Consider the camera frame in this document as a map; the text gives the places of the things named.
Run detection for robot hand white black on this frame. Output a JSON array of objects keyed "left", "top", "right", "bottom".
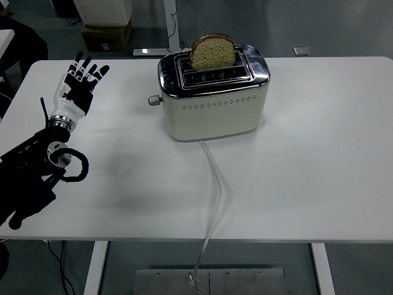
[{"left": 50, "top": 51, "right": 111, "bottom": 120}]

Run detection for cream chrome two-slot toaster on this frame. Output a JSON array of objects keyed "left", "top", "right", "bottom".
[{"left": 148, "top": 44, "right": 271, "bottom": 143}]

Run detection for person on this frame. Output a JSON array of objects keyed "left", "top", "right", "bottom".
[{"left": 0, "top": 14, "right": 49, "bottom": 119}]

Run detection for brown cardboard box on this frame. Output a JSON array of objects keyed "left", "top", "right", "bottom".
[{"left": 80, "top": 20, "right": 133, "bottom": 52}]

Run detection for white side table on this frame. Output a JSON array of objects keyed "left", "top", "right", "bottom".
[{"left": 0, "top": 29, "right": 15, "bottom": 60}]

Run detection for black floor object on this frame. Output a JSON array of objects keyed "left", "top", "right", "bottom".
[{"left": 50, "top": 0, "right": 81, "bottom": 18}]

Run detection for white box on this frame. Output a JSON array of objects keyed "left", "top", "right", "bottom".
[{"left": 72, "top": 0, "right": 133, "bottom": 26}]

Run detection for white desk leg with foot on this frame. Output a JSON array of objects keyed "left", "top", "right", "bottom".
[{"left": 133, "top": 0, "right": 182, "bottom": 57}]

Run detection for brown bread slice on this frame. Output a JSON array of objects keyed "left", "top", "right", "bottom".
[{"left": 189, "top": 33, "right": 236, "bottom": 71}]

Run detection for white table leg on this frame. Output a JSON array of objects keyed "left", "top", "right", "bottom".
[
  {"left": 309, "top": 243, "right": 336, "bottom": 295},
  {"left": 82, "top": 240, "right": 109, "bottom": 295}
]

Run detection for black robot body part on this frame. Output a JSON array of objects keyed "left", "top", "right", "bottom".
[{"left": 0, "top": 238, "right": 10, "bottom": 283}]

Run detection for grey metal plate with screws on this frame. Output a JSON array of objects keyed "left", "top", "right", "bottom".
[{"left": 132, "top": 267, "right": 286, "bottom": 295}]

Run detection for thin black cable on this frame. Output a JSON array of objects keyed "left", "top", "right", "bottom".
[{"left": 167, "top": 0, "right": 192, "bottom": 52}]

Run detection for black cable under table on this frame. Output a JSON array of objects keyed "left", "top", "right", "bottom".
[
  {"left": 45, "top": 240, "right": 76, "bottom": 295},
  {"left": 60, "top": 240, "right": 68, "bottom": 295}
]

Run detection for white toaster power cord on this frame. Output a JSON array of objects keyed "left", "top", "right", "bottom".
[{"left": 192, "top": 140, "right": 227, "bottom": 293}]

